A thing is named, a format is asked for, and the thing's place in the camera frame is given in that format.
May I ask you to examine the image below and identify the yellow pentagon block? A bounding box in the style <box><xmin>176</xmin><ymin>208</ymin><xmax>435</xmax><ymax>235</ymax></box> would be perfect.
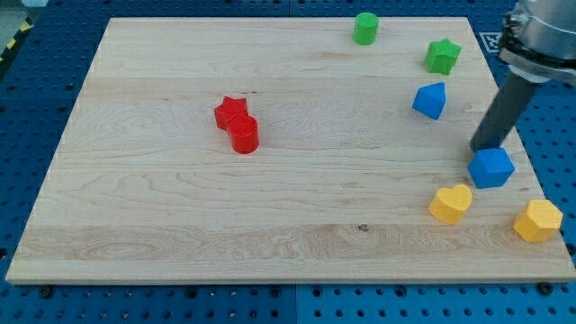
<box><xmin>512</xmin><ymin>199</ymin><xmax>563</xmax><ymax>243</ymax></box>

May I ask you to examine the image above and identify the green star block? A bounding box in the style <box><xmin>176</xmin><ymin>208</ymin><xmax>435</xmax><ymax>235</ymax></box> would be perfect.
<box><xmin>425</xmin><ymin>38</ymin><xmax>462</xmax><ymax>76</ymax></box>

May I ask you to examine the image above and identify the light wooden board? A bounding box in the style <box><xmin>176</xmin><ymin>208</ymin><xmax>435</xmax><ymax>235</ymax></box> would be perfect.
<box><xmin>6</xmin><ymin>17</ymin><xmax>575</xmax><ymax>285</ymax></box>

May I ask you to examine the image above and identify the red cylinder block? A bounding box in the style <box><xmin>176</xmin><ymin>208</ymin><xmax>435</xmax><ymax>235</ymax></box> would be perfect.
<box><xmin>228</xmin><ymin>115</ymin><xmax>259</xmax><ymax>154</ymax></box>

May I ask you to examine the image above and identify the yellow heart block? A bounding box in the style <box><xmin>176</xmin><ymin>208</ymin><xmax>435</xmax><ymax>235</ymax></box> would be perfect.
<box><xmin>428</xmin><ymin>184</ymin><xmax>473</xmax><ymax>225</ymax></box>

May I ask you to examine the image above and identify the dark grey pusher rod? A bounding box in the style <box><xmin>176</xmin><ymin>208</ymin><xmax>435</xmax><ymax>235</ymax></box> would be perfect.
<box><xmin>469</xmin><ymin>72</ymin><xmax>539</xmax><ymax>152</ymax></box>

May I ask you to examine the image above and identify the black white fiducial marker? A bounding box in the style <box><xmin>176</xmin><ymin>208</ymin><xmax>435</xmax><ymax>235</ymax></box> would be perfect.
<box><xmin>479</xmin><ymin>31</ymin><xmax>501</xmax><ymax>54</ymax></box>

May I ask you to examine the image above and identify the green cylinder block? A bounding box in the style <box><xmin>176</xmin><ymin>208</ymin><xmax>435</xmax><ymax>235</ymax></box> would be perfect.
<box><xmin>353</xmin><ymin>12</ymin><xmax>380</xmax><ymax>45</ymax></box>

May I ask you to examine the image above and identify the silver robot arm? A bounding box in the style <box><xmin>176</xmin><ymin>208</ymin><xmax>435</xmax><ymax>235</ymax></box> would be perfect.
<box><xmin>498</xmin><ymin>0</ymin><xmax>575</xmax><ymax>86</ymax></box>

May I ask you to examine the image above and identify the blue cube block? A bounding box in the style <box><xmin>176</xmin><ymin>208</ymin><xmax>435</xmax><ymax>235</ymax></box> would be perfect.
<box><xmin>468</xmin><ymin>148</ymin><xmax>515</xmax><ymax>189</ymax></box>

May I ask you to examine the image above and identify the red star block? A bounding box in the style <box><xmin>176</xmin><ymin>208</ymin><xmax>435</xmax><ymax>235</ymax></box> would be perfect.
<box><xmin>214</xmin><ymin>96</ymin><xmax>248</xmax><ymax>131</ymax></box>

